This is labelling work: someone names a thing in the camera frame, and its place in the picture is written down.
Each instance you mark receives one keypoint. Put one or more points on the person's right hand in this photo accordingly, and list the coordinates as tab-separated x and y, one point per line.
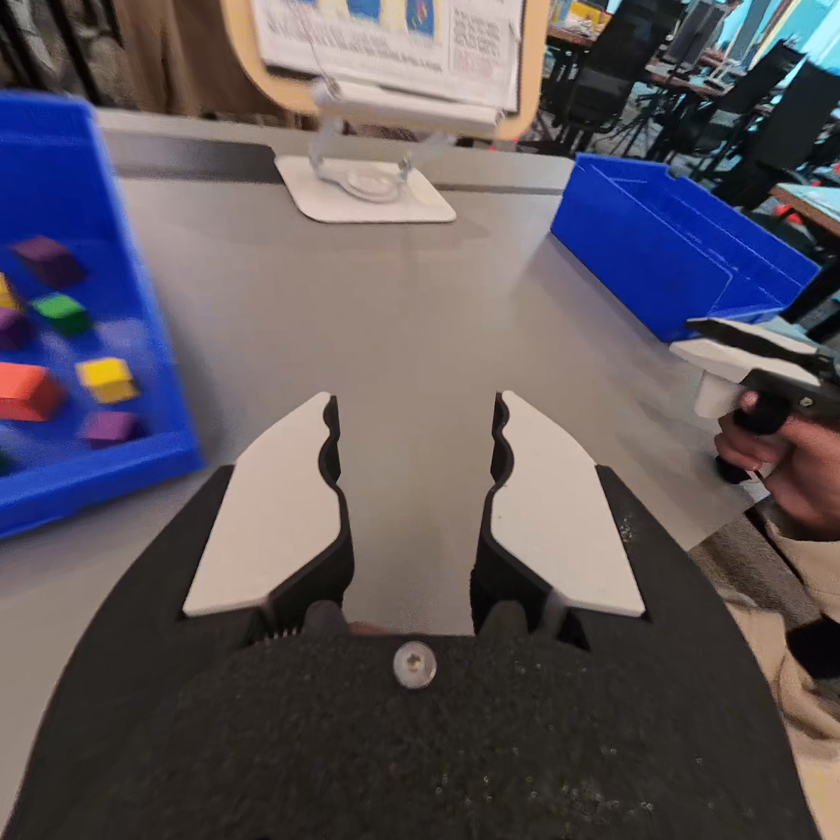
814	479

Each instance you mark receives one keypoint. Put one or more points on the brown fabric cover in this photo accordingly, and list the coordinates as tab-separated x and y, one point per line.
184	59

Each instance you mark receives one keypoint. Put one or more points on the blue plastic bin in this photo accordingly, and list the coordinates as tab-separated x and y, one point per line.
59	164
630	262

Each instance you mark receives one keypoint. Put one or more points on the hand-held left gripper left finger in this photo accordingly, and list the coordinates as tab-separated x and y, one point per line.
269	525

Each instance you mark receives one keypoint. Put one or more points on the person's black chair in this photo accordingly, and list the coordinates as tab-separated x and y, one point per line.
817	646

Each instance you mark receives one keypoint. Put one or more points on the yellow wooden cube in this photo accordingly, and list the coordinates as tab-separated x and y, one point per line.
5	292
108	380

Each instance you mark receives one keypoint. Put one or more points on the person's right forearm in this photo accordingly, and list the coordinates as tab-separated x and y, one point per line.
817	571

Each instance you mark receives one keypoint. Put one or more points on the black office chair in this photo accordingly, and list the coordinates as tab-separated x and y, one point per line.
794	124
610	72
754	85

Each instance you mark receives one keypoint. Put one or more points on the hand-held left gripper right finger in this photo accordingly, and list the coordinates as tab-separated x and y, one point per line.
558	525

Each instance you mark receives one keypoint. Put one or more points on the purple wooden cube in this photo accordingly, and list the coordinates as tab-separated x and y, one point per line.
111	428
12	328
49	262

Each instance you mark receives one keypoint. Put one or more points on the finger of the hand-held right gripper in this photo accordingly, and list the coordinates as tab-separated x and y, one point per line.
768	338
718	367

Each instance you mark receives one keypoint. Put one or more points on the long wooden desk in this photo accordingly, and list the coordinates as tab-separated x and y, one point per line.
814	203

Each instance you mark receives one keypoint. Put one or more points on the red wooden cube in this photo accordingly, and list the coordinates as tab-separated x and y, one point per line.
26	390

